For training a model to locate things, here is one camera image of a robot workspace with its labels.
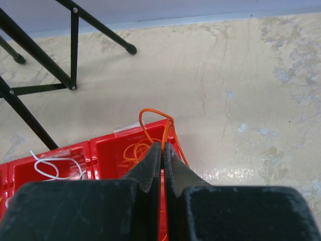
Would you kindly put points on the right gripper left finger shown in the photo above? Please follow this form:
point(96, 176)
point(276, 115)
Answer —
point(111, 209)

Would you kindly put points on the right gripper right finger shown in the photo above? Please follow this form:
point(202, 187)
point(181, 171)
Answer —
point(197, 210)

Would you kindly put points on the red three-compartment bin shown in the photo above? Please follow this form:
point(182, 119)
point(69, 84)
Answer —
point(106, 157)

